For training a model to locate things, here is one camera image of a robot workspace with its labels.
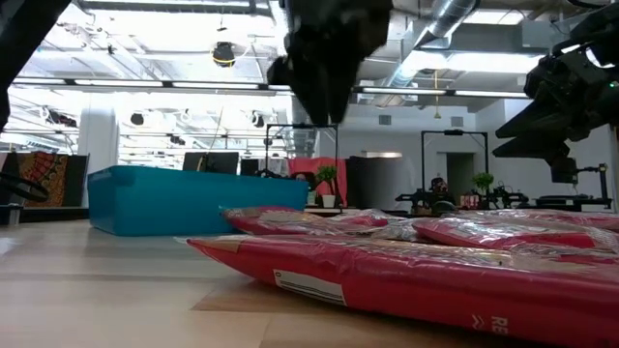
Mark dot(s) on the red cloth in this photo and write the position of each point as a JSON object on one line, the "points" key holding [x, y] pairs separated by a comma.
{"points": [[309, 166]]}

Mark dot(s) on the orange patterned panel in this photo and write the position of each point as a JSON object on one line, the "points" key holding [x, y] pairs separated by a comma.
{"points": [[43, 179]]}

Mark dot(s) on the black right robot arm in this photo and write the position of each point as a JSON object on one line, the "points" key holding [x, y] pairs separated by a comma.
{"points": [[599, 24]]}

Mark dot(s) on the green plant in white pot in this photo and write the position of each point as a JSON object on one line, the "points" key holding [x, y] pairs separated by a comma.
{"points": [[328, 186]]}

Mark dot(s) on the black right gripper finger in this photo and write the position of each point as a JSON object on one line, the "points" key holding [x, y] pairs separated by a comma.
{"points": [[532, 150], [537, 123]]}

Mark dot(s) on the small green plant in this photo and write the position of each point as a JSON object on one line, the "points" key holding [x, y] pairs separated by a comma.
{"points": [[482, 182]]}

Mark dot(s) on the ceiling light strip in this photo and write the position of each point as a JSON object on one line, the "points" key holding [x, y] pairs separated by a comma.
{"points": [[491, 94], [403, 91], [215, 85], [97, 82]]}

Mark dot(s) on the black computer monitor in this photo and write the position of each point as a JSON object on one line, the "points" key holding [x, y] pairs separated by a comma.
{"points": [[213, 162]]}

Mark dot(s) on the black dome ceiling camera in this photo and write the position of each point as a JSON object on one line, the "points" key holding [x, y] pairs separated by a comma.
{"points": [[224, 54]]}

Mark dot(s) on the black monitor stand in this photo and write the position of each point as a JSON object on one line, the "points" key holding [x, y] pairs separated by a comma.
{"points": [[602, 181]]}

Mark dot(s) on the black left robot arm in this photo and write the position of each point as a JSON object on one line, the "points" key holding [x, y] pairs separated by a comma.
{"points": [[19, 38]]}

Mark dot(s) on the black monitor on stand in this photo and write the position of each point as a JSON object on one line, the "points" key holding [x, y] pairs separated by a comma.
{"points": [[565, 173]]}

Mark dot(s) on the black hoop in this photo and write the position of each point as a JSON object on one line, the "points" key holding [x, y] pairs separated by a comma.
{"points": [[24, 189]]}

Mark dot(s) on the silver slanted ventilation duct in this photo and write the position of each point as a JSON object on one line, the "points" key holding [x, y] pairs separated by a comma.
{"points": [[435, 29]]}

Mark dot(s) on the black background robot arm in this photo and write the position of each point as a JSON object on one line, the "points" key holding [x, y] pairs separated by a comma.
{"points": [[430, 195], [505, 195]]}

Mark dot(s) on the black cabinet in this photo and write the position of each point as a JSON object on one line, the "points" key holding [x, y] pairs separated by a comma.
{"points": [[367, 181]]}

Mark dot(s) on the black metal frame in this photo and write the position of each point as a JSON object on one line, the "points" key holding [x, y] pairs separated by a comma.
{"points": [[454, 132], [300, 126]]}

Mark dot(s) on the blue plastic basket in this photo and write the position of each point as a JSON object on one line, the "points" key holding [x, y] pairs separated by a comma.
{"points": [[193, 200]]}

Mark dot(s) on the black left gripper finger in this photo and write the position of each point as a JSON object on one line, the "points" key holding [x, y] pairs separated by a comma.
{"points": [[341, 92], [312, 92]]}

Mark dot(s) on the black desk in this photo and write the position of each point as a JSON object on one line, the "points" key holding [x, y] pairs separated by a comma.
{"points": [[570, 202]]}

